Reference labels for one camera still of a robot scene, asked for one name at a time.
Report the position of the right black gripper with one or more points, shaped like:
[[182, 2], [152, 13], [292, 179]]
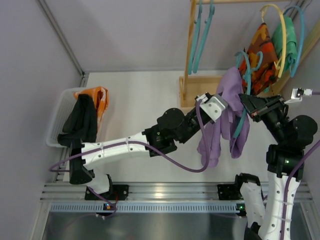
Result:
[[266, 108]]

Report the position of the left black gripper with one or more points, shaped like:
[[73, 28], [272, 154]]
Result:
[[196, 116]]

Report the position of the purple trousers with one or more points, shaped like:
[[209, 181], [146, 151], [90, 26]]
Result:
[[233, 125]]

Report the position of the teal hanger with trousers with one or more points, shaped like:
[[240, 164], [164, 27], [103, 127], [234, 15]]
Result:
[[247, 78]]

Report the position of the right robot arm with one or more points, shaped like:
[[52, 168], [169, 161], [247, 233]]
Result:
[[270, 218]]

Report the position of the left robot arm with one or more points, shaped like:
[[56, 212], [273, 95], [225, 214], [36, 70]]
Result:
[[172, 127]]

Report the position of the orange camouflage trousers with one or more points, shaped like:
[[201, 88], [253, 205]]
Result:
[[261, 72]]

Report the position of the yellow hanger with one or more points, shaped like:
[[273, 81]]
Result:
[[280, 64]]

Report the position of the blue hanger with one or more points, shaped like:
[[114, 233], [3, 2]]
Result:
[[299, 46]]

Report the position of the green trousers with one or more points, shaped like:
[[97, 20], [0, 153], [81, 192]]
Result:
[[291, 42]]

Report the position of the empty teal hanger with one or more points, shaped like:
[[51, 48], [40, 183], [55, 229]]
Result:
[[195, 39], [203, 40]]

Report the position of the black trousers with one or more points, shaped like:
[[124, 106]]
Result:
[[81, 125]]

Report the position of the wooden clothes rack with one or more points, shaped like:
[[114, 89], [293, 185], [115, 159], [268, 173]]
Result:
[[191, 86]]

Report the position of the orange white garment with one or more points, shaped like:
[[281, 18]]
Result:
[[100, 97]]

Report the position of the white plastic basket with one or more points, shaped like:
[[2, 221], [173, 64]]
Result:
[[62, 110]]

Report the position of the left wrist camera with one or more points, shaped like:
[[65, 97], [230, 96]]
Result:
[[211, 107]]

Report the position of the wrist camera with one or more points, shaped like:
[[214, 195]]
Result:
[[211, 107], [297, 95]]

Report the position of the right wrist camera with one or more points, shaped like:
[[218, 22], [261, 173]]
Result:
[[297, 95]]

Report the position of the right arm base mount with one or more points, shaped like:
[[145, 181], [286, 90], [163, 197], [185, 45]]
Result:
[[228, 192]]

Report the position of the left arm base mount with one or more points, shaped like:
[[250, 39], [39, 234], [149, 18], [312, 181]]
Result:
[[117, 192]]

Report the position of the aluminium corner frame post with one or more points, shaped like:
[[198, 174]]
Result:
[[49, 15]]

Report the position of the aluminium mounting rail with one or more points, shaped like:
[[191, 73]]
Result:
[[138, 192]]

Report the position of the grey slotted cable duct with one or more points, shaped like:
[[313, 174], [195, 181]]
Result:
[[149, 207]]

